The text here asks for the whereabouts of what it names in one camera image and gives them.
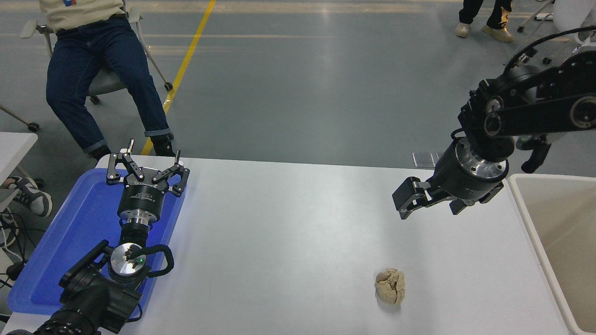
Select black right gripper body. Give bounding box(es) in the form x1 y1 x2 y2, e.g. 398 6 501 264
428 143 506 215

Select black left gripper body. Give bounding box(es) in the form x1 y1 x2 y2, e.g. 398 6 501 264
117 167 169 218

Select tan paper ball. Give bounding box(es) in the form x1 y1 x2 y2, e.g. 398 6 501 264
375 268 406 306

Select grey wheeled office chair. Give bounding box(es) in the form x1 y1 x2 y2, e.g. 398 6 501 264
20 0 174 105

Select blue plastic tray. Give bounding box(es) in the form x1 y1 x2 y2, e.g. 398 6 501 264
7 167 187 322

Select chair leg with caster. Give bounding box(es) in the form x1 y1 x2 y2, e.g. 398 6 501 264
0 105 40 132

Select person's foot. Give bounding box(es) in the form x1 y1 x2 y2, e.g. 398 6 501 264
0 176 53 218

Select small white side table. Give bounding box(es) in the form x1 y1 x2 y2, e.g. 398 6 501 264
0 132 39 212

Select person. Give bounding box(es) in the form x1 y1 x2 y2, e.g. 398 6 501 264
38 0 176 161
455 0 514 43

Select large pale bin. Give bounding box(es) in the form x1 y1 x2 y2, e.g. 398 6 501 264
507 174 596 335

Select white chair with metal legs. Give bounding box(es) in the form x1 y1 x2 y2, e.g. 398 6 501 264
504 0 596 66

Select black floor cables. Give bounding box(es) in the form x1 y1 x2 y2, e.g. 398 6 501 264
0 208 38 290

